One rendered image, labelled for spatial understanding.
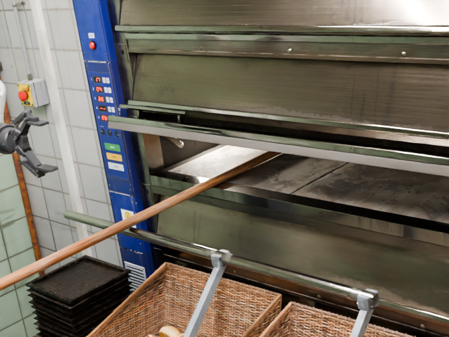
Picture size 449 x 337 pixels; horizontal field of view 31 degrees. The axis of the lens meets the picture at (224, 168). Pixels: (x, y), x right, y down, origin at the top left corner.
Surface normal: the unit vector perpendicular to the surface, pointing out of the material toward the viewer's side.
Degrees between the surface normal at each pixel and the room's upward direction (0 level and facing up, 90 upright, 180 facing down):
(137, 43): 90
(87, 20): 90
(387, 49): 90
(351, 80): 70
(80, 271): 0
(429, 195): 0
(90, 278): 0
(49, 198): 90
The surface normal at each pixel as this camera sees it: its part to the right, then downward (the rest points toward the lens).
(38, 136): -0.68, 0.32
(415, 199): -0.14, -0.94
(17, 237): 0.72, 0.12
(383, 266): -0.69, -0.03
